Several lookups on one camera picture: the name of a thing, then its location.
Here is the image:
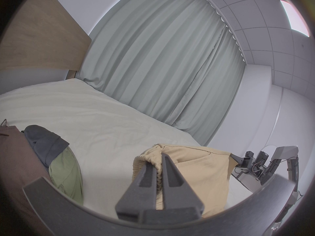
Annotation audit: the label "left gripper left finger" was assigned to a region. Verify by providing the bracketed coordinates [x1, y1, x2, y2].
[115, 159, 158, 221]

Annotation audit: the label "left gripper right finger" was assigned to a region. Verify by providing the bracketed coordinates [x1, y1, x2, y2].
[157, 153, 205, 220]

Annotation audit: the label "tan shorts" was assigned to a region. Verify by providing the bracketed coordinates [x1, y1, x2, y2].
[133, 144, 233, 218]

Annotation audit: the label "bed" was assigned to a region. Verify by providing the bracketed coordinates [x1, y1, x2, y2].
[0, 0, 255, 218]

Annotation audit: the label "green garment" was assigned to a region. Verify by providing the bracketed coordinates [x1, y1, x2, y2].
[48, 146, 84, 205]

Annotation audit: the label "pale green curtain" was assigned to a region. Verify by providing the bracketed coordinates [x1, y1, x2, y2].
[76, 0, 228, 133]
[170, 25, 247, 147]

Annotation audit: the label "black garment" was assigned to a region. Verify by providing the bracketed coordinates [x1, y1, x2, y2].
[21, 125, 70, 168]

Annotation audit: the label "brown garment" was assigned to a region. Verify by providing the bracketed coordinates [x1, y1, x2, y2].
[0, 125, 56, 236]

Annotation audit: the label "ceiling light panel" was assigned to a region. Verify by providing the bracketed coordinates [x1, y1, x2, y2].
[280, 0, 310, 38]

